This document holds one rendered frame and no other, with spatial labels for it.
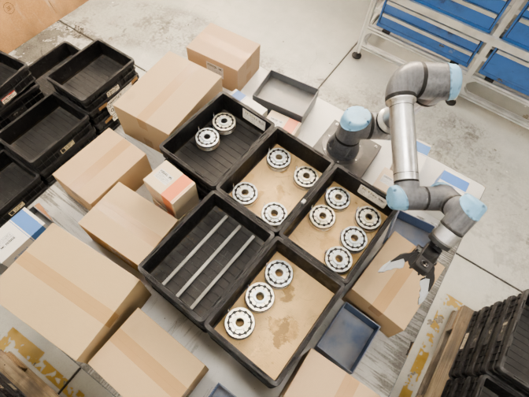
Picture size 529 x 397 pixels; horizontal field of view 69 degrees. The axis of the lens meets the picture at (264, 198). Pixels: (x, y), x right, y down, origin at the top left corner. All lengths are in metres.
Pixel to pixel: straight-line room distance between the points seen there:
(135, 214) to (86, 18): 2.56
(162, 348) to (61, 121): 1.61
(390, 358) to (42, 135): 2.11
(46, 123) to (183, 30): 1.50
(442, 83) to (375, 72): 2.03
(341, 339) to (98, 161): 1.19
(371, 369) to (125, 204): 1.10
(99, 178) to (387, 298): 1.19
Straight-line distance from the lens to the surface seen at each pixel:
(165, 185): 1.51
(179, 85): 1.85
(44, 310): 1.49
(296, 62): 3.31
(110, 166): 1.69
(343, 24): 3.75
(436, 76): 1.37
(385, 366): 1.60
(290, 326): 1.41
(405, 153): 1.25
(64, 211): 1.84
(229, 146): 1.70
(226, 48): 2.07
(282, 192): 1.59
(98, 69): 2.63
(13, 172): 2.63
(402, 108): 1.30
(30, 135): 2.59
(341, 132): 1.72
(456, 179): 1.91
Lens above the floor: 2.21
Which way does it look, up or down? 62 degrees down
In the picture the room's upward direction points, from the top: 6 degrees clockwise
